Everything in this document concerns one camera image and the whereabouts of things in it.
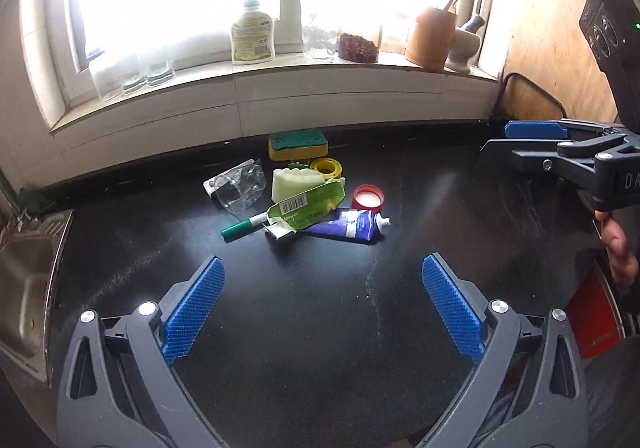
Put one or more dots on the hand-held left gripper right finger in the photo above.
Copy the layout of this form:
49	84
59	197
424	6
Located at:
452	308

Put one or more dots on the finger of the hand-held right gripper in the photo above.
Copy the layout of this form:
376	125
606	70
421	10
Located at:
530	157
535	129

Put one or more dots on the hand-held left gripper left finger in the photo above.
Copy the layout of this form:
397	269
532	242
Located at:
192	313

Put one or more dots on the green marker pen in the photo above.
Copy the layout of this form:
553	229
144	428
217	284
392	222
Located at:
237	228

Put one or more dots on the clear plastic packaging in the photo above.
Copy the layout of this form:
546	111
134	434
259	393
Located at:
235	193

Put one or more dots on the blue squeeze tube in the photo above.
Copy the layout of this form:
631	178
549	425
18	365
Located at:
345	225

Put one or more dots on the red jar lid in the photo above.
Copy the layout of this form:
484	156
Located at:
369	200

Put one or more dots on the red bin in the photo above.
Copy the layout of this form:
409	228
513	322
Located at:
595	318

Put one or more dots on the green carton piece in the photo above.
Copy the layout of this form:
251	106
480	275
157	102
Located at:
310	208

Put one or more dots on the white foam piece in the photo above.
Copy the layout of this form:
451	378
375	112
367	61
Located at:
292	183

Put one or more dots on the small green plastic piece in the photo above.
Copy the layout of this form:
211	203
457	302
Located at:
300	163

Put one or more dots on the yellow tape roll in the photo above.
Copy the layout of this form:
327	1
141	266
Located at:
315	165

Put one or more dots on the person's right hand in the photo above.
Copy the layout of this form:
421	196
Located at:
617	248

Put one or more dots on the wooden board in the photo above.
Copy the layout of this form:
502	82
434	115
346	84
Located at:
550	52

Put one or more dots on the white mortar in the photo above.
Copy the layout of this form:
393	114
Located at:
462	50

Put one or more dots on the grey pestle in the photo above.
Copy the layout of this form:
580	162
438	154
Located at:
476	21

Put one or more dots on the steel sink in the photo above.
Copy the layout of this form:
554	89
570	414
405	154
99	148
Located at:
30	288

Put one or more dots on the person's dark clothing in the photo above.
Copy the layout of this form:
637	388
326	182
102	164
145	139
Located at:
615	398

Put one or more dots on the glass jar with brown contents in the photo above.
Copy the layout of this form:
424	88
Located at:
357	47

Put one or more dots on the dark green object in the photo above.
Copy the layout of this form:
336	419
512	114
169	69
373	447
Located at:
31	200

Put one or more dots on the yellow and green sponge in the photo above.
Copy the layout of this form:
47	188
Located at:
295	140

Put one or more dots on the empty clear glass jar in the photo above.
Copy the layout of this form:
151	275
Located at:
317	40

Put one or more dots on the white windowsill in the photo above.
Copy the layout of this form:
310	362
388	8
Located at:
300	77

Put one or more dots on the clear drinking glass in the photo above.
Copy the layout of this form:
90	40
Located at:
107	80
160	70
135	77

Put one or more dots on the white dish soap bottle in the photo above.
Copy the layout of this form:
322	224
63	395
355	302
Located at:
252	37

